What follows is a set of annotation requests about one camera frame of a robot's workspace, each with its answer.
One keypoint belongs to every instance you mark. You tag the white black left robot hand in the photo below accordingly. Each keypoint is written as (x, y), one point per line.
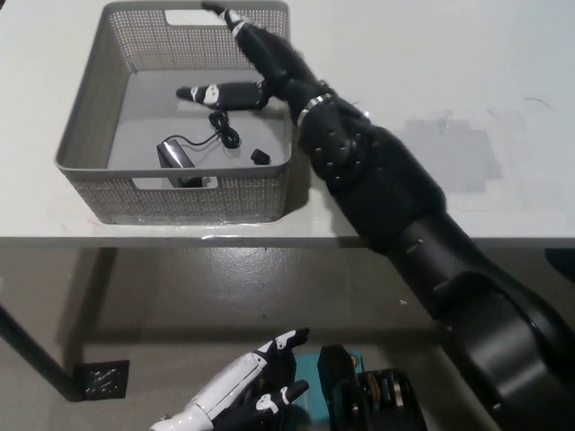
(238, 377)

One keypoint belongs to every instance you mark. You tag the grey perforated plastic basket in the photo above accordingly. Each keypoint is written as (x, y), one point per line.
(87, 112)

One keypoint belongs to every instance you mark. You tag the black rounded object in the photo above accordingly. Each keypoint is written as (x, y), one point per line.
(561, 265)

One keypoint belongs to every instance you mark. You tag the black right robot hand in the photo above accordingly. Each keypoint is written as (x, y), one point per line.
(278, 63)

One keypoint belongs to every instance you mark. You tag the black teal robot torso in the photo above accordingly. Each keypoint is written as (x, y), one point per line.
(341, 381)

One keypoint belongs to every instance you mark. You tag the black table leg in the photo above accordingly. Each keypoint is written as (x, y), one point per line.
(40, 354)

